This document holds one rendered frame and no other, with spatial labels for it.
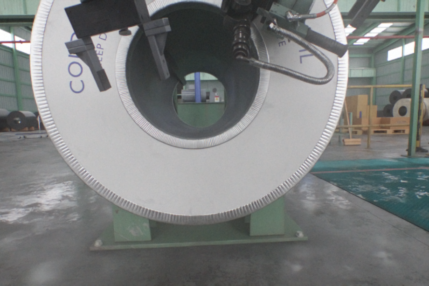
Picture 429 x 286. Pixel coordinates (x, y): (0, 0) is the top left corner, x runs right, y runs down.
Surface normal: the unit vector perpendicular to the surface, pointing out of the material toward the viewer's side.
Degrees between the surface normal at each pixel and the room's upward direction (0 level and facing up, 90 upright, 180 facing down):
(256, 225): 90
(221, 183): 90
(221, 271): 0
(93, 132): 90
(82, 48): 114
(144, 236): 90
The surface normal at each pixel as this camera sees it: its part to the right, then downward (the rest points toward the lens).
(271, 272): -0.03, -0.99
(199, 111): 0.04, 0.11
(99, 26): -0.11, 0.50
